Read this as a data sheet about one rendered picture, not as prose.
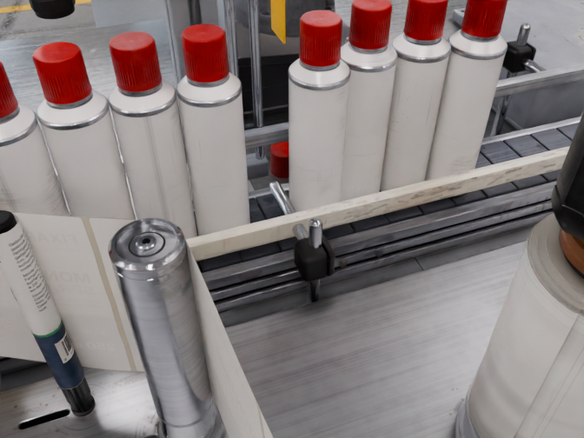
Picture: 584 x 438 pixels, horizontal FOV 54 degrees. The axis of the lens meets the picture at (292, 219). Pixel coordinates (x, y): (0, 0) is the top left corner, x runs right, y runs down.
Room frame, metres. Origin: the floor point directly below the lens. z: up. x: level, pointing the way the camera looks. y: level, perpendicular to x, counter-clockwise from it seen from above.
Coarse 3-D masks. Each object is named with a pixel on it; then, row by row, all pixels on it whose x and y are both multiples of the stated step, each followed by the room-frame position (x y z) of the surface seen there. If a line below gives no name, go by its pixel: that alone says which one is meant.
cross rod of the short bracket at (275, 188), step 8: (272, 184) 0.45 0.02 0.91; (280, 184) 0.45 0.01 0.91; (272, 192) 0.44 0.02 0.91; (280, 192) 0.44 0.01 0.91; (280, 200) 0.42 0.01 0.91; (288, 200) 0.42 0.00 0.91; (280, 208) 0.42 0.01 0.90; (288, 208) 0.41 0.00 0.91; (296, 224) 0.39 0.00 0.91; (296, 232) 0.38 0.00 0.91; (304, 232) 0.38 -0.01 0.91
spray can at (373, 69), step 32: (384, 0) 0.47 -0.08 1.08; (352, 32) 0.46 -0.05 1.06; (384, 32) 0.45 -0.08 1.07; (352, 64) 0.45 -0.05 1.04; (384, 64) 0.44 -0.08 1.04; (352, 96) 0.44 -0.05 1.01; (384, 96) 0.45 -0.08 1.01; (352, 128) 0.44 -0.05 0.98; (384, 128) 0.45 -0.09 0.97; (352, 160) 0.44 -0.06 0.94; (352, 192) 0.44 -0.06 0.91
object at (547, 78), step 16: (576, 64) 0.60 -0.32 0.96; (512, 80) 0.56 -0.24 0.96; (528, 80) 0.56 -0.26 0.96; (544, 80) 0.57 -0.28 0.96; (560, 80) 0.58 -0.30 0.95; (576, 80) 0.59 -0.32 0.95; (496, 96) 0.55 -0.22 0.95; (272, 128) 0.47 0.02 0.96; (288, 128) 0.47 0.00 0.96; (256, 144) 0.46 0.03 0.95
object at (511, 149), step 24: (504, 144) 0.56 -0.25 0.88; (528, 144) 0.56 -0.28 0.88; (552, 144) 0.56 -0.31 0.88; (288, 192) 0.47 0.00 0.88; (480, 192) 0.47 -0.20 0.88; (504, 192) 0.47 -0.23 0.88; (264, 216) 0.44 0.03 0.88; (384, 216) 0.43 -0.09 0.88; (408, 216) 0.43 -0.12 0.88; (288, 240) 0.40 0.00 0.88; (216, 264) 0.37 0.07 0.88
